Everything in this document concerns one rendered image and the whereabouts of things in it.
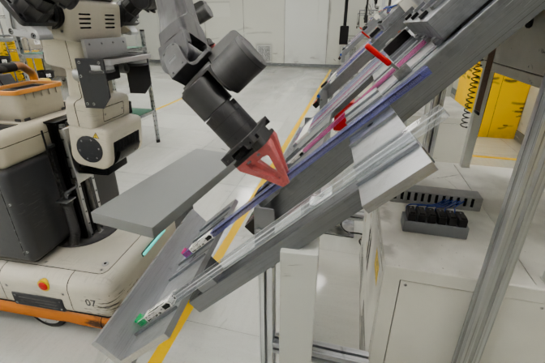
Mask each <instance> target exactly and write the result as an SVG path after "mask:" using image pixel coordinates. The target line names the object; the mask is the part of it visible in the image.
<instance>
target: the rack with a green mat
mask: <svg viewBox="0 0 545 363"><path fill-rule="evenodd" d="M139 32H140V37H141V43H142V46H127V51H128V52H135V51H142V50H143V53H148V51H147V46H146V40H145V34H144V30H143V29H140V30H139ZM13 39H14V42H15V47H16V49H17V53H18V55H19V60H20V62H22V63H24V64H26V65H27V66H28V63H27V59H26V58H43V53H42V52H43V51H42V52H32V53H25V52H24V48H23V46H22V42H21V40H20V37H18V36H13ZM24 77H25V79H26V81H30V79H29V76H28V75H27V74H26V73H24ZM112 84H113V91H117V88H116V84H115V80H112ZM148 91H149V97H150V102H151V109H140V108H132V113H131V114H135V115H139V116H140V118H143V117H146V116H148V115H150V114H152V118H153V124H154V130H155V135H156V141H157V143H159V142H160V135H159V130H158V124H157V113H156V107H155V101H154V95H153V89H152V85H151V86H150V88H149V89H148Z"/></svg>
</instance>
